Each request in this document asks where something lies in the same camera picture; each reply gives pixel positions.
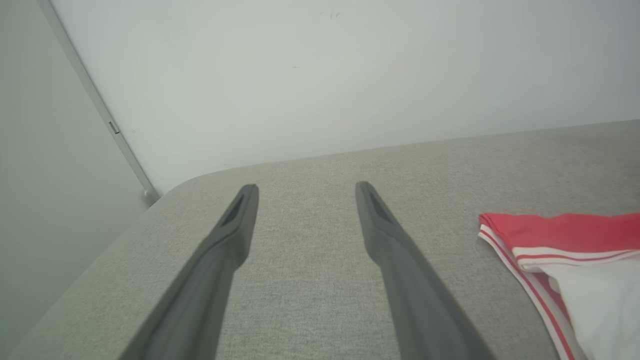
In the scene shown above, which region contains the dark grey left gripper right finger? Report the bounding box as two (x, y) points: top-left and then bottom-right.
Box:
(355, 181), (497, 360)

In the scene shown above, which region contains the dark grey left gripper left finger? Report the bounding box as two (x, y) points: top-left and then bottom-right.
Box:
(117, 183), (260, 360)

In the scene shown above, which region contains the red and white garment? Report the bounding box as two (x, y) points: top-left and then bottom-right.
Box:
(477, 212), (640, 360)

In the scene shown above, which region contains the grey metal wall strip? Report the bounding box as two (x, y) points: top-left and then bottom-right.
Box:
(37, 0), (161, 206)

